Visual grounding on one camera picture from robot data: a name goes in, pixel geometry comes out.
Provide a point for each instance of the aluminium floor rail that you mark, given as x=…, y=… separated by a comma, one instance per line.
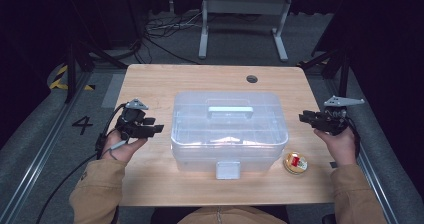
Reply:
x=36, y=160
x=373, y=180

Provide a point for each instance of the clear plastic storage box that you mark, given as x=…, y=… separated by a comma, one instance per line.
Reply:
x=230, y=134

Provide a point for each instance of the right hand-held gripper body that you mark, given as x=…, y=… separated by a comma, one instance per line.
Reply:
x=333, y=122

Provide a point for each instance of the person's left hand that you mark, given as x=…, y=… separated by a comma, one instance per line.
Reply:
x=121, y=150

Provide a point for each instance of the person's right hand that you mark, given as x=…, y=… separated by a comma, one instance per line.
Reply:
x=341, y=149

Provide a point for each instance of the black metal stand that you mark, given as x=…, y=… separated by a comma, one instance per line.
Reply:
x=344, y=74
x=70, y=74

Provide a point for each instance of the small round gold tin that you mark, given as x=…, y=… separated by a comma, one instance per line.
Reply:
x=295, y=163

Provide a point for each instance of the person's torso tan jacket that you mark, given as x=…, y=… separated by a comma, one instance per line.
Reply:
x=230, y=217

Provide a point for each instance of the white metal table frame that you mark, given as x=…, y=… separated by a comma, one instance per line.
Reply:
x=245, y=5

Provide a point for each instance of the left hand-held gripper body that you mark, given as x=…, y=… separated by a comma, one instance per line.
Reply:
x=131, y=122

